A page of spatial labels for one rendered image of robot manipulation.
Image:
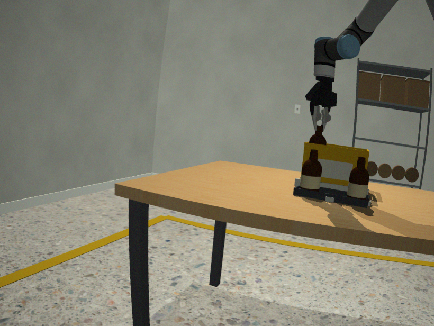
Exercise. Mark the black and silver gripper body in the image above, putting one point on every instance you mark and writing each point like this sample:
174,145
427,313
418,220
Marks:
329,97

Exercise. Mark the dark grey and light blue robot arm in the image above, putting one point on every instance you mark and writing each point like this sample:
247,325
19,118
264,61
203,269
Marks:
347,45

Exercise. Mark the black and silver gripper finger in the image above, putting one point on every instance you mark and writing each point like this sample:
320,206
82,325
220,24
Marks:
325,116
315,113

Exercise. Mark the brown glass bottle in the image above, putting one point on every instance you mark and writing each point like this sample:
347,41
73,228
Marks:
318,138
311,173
358,180

